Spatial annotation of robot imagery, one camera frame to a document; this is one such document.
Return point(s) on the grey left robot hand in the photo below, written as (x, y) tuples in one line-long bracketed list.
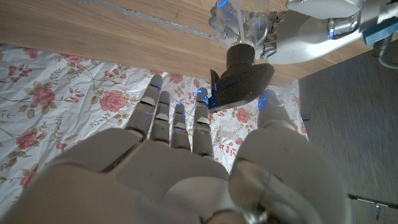
[(304, 37)]

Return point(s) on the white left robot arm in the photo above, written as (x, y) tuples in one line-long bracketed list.
[(381, 9)]

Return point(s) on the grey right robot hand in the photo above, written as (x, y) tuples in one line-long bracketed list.
[(161, 180)]

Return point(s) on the floral backdrop cloth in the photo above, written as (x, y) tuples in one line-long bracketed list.
[(62, 93)]

